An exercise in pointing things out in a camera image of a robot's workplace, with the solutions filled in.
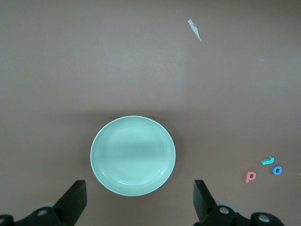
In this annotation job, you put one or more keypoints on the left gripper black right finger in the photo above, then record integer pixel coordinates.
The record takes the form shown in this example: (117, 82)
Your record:
(204, 204)

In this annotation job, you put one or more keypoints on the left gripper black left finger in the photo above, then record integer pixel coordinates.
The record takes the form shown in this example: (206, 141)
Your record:
(67, 207)

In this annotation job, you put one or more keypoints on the pink foam letter p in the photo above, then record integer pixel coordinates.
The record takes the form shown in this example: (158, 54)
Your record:
(247, 177)

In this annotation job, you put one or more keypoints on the teal foam letter j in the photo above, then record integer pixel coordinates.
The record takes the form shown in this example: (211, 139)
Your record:
(267, 161)

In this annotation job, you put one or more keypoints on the blue foam letter o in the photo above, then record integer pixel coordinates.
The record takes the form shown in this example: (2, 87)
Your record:
(273, 170)

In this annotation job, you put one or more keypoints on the green round plate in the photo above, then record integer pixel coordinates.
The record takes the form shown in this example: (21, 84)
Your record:
(132, 155)

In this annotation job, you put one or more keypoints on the brown table cover sheet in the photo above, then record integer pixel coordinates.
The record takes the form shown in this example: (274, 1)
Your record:
(70, 70)

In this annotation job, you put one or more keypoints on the white paper scrap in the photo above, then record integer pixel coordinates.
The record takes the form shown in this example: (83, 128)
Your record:
(194, 28)

